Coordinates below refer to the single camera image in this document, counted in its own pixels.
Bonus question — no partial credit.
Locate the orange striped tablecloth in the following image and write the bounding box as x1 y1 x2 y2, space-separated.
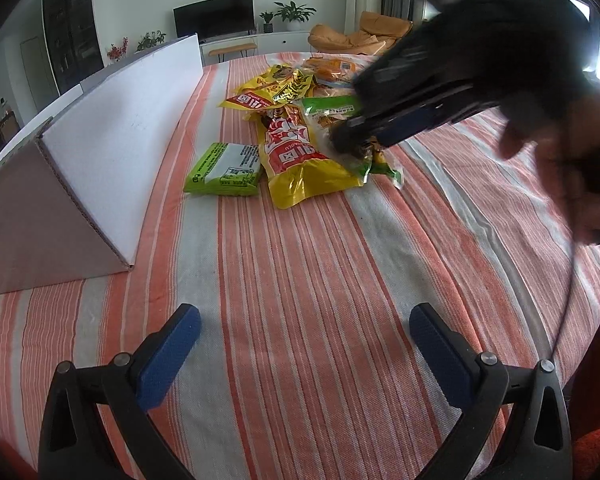
0 52 600 480

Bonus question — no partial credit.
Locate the person's right hand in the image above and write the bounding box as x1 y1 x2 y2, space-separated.
499 102 600 247

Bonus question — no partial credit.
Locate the wooden stool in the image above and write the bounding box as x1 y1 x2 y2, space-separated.
208 41 257 63

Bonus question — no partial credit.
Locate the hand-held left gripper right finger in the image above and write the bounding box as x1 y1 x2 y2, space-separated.
409 303 573 480

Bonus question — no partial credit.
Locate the white television cabinet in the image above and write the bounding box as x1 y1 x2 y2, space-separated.
200 30 313 66

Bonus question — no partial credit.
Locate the white cardboard box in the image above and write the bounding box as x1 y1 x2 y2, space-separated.
0 33 204 297

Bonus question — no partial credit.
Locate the red flower plant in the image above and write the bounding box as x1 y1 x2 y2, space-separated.
106 37 129 63

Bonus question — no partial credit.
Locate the leafy green plant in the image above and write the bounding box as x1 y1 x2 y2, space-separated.
135 30 167 52

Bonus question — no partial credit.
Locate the orange snack packet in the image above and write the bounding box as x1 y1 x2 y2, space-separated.
304 56 381 98

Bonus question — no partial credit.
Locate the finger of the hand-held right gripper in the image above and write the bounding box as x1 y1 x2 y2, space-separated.
330 101 503 157
347 84 477 128

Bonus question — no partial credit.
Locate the orange lounge chair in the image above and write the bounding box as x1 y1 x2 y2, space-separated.
308 11 413 56

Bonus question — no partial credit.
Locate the large potted green plant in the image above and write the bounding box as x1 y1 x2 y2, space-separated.
274 1 317 32

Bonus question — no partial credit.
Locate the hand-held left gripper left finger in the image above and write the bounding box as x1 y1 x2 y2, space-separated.
38 303 202 480

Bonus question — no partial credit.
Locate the black display cabinet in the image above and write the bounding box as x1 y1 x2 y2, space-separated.
42 0 105 96

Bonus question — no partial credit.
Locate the green white snack packet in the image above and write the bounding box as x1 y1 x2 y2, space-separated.
184 142 266 197

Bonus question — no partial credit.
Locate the black television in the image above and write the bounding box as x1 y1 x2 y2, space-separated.
173 0 255 39

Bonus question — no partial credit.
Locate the green clear snack packet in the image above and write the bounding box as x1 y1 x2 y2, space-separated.
300 94 405 191

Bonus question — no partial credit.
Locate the large yellow red snack bag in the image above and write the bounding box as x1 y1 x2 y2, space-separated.
256 102 366 211

